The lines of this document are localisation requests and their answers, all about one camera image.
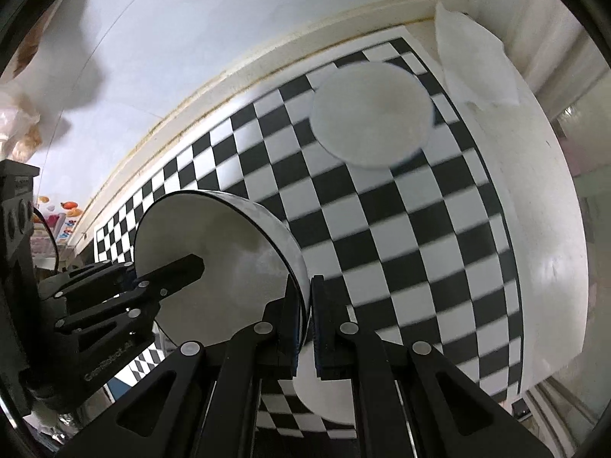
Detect black and white checkered mat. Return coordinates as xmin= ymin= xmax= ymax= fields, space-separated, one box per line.
xmin=93 ymin=35 xmax=524 ymax=440

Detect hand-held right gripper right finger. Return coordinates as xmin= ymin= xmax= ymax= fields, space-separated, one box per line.
xmin=310 ymin=274 xmax=565 ymax=458

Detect white bowl with black rim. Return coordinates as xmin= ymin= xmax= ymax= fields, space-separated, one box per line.
xmin=133 ymin=190 xmax=309 ymax=347

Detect colourful wall stickers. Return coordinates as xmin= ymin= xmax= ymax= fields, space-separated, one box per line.
xmin=31 ymin=195 xmax=92 ymax=250

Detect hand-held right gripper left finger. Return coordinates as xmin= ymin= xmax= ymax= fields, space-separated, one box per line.
xmin=57 ymin=274 xmax=309 ymax=458

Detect white bowl with blue pattern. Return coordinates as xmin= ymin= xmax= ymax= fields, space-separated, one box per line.
xmin=309 ymin=60 xmax=436 ymax=169

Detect thin black cable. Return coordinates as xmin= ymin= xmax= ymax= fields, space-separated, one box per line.
xmin=31 ymin=204 xmax=61 ymax=274

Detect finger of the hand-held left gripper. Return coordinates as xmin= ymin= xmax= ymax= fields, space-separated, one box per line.
xmin=53 ymin=253 xmax=206 ymax=339
xmin=40 ymin=260 xmax=137 ymax=304

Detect white tissue paper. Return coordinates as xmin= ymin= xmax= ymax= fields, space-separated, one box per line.
xmin=434 ymin=2 xmax=524 ymax=108

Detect clear plastic bag with eggs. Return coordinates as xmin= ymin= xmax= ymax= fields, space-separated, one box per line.
xmin=0 ymin=0 xmax=104 ymax=164

